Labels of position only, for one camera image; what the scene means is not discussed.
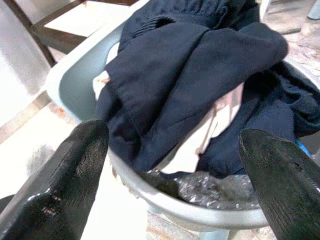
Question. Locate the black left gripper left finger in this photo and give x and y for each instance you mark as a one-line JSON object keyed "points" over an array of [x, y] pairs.
{"points": [[62, 187]]}

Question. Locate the dark wooden side table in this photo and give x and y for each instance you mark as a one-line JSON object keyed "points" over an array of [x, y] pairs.
{"points": [[62, 38]]}

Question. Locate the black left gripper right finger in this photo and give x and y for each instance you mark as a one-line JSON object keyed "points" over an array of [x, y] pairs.
{"points": [[282, 187]]}

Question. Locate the white plastic laundry basin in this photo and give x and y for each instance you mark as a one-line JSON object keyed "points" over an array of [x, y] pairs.
{"points": [[75, 85]]}

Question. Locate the navy knit sweater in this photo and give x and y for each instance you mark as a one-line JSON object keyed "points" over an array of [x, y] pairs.
{"points": [[175, 75]]}

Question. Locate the blue cloth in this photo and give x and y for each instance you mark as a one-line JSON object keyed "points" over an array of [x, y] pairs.
{"points": [[303, 147]]}

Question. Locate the navy garment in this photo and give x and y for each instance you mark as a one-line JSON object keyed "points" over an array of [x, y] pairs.
{"points": [[280, 107]]}

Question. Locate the white cloth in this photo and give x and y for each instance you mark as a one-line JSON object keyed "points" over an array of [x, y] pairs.
{"points": [[225, 112]]}

